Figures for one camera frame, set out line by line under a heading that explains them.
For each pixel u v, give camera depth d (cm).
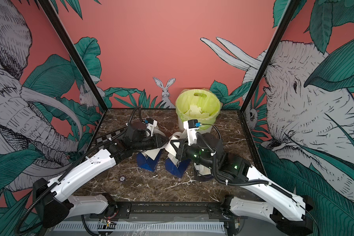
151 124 67
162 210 76
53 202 38
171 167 82
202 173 69
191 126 50
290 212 38
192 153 50
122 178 85
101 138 99
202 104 99
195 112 104
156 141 63
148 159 76
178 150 49
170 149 57
